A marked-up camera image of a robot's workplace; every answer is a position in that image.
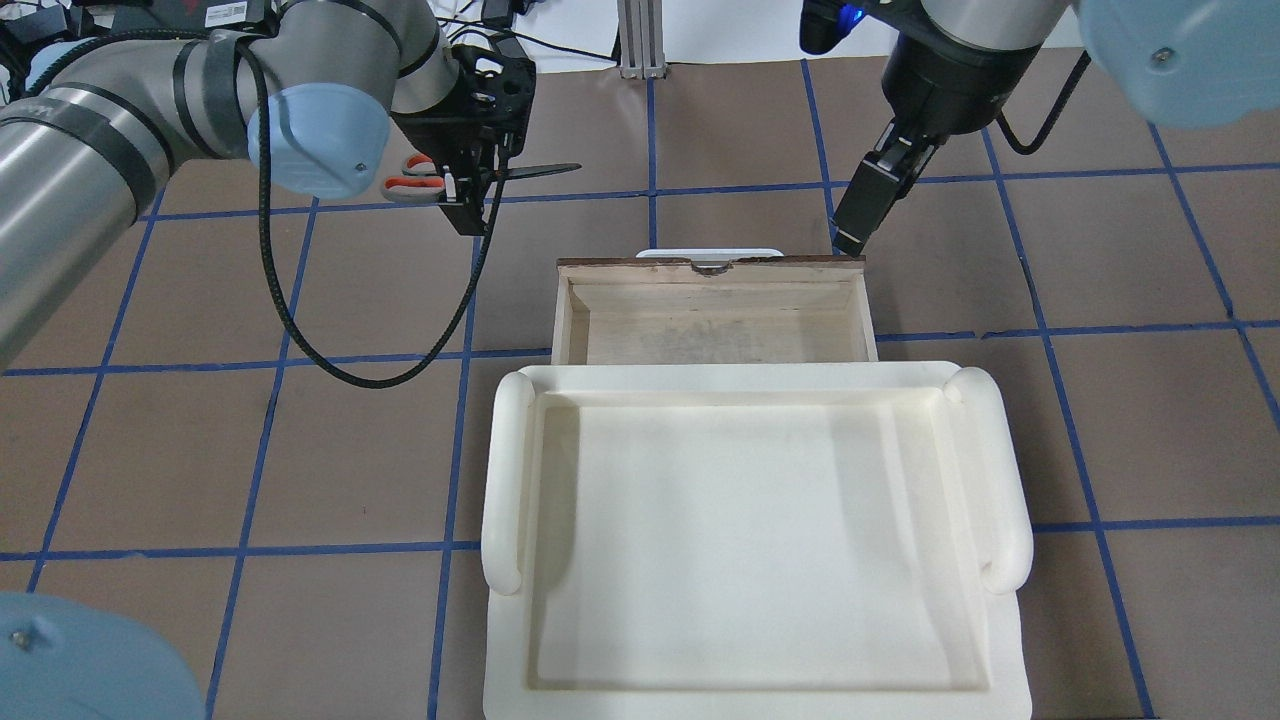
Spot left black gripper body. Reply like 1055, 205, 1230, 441
392, 42, 538, 170

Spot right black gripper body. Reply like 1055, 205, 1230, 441
882, 35, 1041, 141

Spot grey orange scissors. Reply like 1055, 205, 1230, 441
380, 152, 582, 205

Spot wooden drawer white handle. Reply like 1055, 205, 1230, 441
550, 249, 878, 365

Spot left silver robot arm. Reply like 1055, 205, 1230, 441
3, 1, 534, 389

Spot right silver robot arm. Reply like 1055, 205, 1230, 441
799, 1, 1279, 256

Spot white plastic tray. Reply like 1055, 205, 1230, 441
481, 361, 1033, 719

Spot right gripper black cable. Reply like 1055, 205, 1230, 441
995, 50, 1093, 156

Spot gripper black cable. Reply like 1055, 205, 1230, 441
995, 50, 1093, 156
236, 40, 511, 389

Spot aluminium frame post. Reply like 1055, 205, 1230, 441
616, 0, 668, 79

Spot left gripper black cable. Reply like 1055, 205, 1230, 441
236, 40, 511, 389

